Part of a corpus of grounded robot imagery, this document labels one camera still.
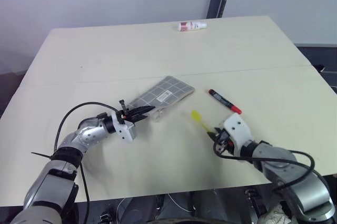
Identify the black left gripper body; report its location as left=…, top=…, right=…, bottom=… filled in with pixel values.
left=117, top=99, right=134, bottom=125

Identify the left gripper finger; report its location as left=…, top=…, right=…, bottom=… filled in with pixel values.
left=130, top=110, right=153, bottom=124
left=128, top=105, right=156, bottom=115

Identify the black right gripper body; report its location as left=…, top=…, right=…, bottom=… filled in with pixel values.
left=214, top=128, right=235, bottom=157

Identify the yellow plastic utensil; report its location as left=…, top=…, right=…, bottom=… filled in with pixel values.
left=191, top=110, right=212, bottom=133

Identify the grey grid fabric pouch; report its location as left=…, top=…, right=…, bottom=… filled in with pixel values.
left=128, top=75, right=196, bottom=123

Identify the red marker pen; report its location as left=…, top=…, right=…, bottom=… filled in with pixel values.
left=207, top=89, right=243, bottom=115

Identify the black zip tie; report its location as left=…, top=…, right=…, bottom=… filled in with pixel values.
left=31, top=151, right=57, bottom=161

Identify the white crumpled cloth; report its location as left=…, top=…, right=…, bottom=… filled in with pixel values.
left=257, top=203, right=293, bottom=224

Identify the dark rounded shape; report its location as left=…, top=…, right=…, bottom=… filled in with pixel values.
left=115, top=194, right=159, bottom=224

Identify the small white labelled bottle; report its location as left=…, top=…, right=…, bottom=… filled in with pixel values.
left=179, top=21, right=208, bottom=32

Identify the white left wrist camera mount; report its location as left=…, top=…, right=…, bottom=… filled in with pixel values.
left=111, top=111, right=138, bottom=144

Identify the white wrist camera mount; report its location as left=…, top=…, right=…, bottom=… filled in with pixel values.
left=222, top=113, right=255, bottom=154
left=111, top=111, right=138, bottom=144

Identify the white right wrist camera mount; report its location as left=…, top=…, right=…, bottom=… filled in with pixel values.
left=222, top=113, right=255, bottom=154

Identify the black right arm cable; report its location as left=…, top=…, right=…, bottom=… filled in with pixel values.
left=213, top=141, right=316, bottom=193

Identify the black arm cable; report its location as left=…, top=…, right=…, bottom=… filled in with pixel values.
left=213, top=141, right=316, bottom=193
left=53, top=101, right=123, bottom=224

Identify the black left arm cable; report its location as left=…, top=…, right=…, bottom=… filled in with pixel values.
left=53, top=101, right=123, bottom=224

